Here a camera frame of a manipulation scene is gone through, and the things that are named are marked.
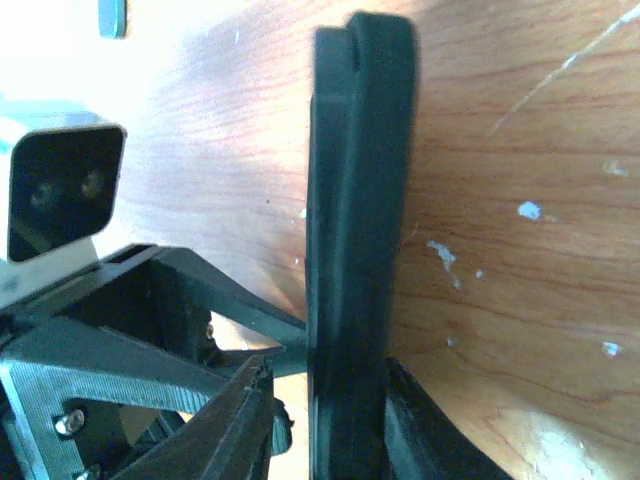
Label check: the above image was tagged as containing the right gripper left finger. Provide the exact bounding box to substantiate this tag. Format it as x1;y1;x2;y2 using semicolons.
116;355;274;479

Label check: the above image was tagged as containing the black phone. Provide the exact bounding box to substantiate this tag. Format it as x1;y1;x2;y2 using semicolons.
98;0;128;39

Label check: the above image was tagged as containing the black phone case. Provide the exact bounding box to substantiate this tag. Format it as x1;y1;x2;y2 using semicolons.
305;11;417;479

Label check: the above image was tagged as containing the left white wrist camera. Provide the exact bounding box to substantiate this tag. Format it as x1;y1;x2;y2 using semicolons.
1;118;127;306

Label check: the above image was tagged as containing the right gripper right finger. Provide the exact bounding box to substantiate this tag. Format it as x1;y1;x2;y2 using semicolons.
384;358;510;480

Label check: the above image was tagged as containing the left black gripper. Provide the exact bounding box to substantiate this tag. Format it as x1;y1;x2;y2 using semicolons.
1;245;306;479

